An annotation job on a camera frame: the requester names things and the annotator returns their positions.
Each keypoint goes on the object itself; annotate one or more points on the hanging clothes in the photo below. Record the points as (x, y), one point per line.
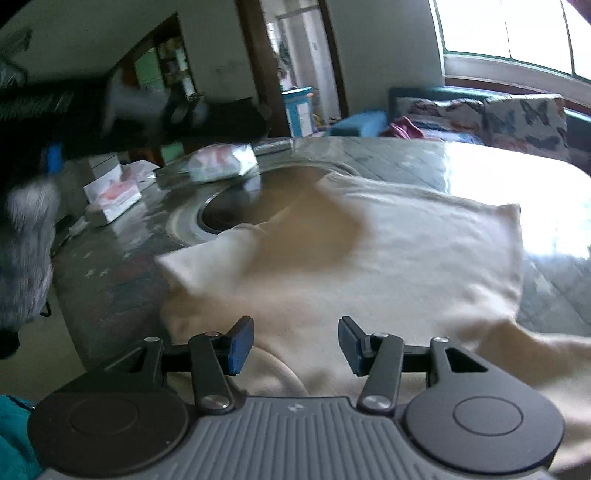
(282, 64)

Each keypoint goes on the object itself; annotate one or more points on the long butterfly print pillow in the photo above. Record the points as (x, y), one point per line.
(443, 115)

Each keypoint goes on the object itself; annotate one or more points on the teal cloth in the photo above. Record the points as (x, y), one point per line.
(16, 438)

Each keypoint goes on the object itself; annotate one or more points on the pink cloth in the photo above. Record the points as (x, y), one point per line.
(404, 127)

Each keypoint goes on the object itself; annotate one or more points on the cream knit garment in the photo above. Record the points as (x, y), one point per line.
(415, 258)

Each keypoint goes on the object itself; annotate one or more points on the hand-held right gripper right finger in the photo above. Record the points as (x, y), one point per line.
(353, 346)

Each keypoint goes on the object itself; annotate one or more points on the window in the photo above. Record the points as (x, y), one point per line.
(508, 27)

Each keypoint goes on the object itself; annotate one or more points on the dark wooden sideboard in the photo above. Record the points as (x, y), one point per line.
(231, 122)

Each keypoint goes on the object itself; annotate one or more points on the round black induction cooker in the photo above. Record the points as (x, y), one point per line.
(226, 212)

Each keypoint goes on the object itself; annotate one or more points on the grey fuzzy cloth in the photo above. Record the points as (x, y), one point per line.
(27, 249)

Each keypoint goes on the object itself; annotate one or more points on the dark wooden shelf cabinet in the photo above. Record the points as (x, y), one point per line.
(166, 46)

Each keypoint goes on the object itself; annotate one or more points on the flat butterfly print cushion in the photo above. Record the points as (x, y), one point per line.
(455, 137)

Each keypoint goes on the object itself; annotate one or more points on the pink white tissue pack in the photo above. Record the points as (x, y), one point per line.
(113, 201)
(217, 164)
(138, 173)

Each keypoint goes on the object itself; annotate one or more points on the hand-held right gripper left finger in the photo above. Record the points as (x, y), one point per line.
(241, 346)

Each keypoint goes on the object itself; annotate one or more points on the blue sofa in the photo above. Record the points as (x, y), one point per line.
(364, 122)

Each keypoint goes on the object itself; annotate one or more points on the dark wooden door frame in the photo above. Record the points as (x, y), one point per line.
(256, 55)

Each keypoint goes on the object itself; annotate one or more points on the white box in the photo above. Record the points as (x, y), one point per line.
(104, 167)

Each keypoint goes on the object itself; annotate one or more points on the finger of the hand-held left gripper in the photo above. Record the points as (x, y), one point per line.
(54, 158)

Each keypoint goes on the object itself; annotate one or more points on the grey remote control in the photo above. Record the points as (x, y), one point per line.
(272, 147)

